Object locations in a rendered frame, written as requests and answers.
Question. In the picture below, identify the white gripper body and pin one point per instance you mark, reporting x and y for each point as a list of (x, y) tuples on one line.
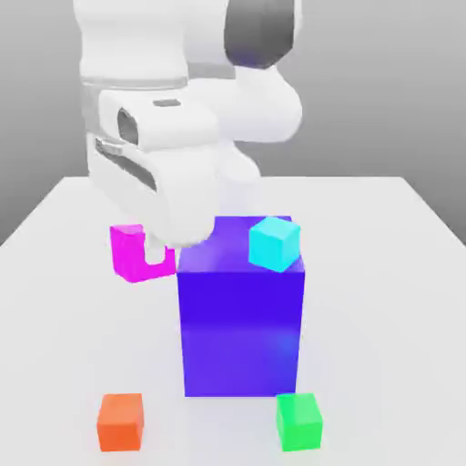
[(182, 196)]

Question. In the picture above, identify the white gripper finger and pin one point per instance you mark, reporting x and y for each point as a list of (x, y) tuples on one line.
[(154, 253)]

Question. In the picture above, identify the small magenta cube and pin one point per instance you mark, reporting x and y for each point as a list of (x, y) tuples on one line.
[(127, 255)]

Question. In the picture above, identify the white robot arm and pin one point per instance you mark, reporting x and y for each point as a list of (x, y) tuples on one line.
[(255, 109)]

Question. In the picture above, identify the small cyan cube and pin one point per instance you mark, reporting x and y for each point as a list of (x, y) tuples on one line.
[(273, 244)]

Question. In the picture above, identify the small orange cube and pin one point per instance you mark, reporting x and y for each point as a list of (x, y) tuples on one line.
[(120, 424)]

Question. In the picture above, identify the small green cube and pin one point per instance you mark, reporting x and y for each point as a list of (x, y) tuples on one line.
[(299, 422)]

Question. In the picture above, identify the large blue box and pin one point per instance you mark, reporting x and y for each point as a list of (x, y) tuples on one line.
[(240, 327)]

